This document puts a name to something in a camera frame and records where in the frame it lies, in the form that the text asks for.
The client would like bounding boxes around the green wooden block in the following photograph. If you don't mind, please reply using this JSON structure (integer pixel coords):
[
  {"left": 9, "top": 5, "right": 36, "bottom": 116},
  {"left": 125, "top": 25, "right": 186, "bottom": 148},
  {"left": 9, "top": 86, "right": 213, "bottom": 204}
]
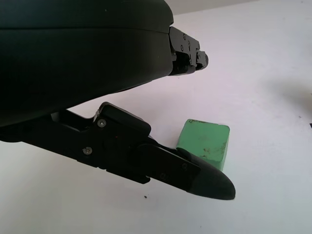
[{"left": 175, "top": 118, "right": 231, "bottom": 171}]

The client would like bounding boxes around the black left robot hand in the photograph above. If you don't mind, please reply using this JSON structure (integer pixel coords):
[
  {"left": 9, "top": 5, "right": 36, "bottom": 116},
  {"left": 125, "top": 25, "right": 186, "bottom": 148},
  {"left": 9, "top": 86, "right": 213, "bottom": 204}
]
[{"left": 0, "top": 0, "right": 236, "bottom": 201}]

